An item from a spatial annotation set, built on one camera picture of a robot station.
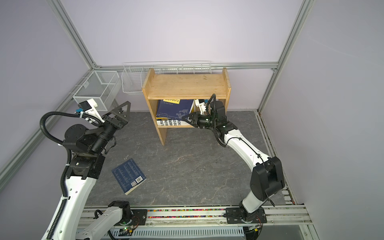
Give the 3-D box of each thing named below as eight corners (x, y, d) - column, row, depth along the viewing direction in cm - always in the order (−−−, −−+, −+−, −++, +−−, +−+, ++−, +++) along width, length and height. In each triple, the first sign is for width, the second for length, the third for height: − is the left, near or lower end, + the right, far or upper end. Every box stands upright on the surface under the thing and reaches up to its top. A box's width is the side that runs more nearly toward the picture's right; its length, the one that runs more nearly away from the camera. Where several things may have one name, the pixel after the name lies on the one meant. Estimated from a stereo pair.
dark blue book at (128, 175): (126, 194, 83) (124, 193, 81) (113, 171, 91) (111, 170, 90) (146, 178, 89) (145, 177, 87) (132, 158, 97) (131, 157, 95)
